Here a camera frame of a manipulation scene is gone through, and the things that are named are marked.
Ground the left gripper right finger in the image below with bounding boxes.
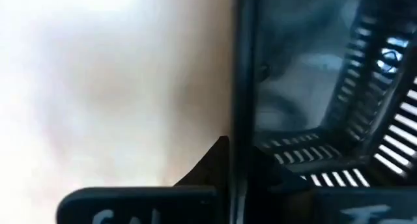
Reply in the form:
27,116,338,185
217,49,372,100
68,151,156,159
250,148,417,224

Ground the black plastic basket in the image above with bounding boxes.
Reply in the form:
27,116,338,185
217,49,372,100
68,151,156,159
229,0,417,191

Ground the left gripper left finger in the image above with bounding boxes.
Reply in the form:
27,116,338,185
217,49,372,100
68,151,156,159
57,135,231,224

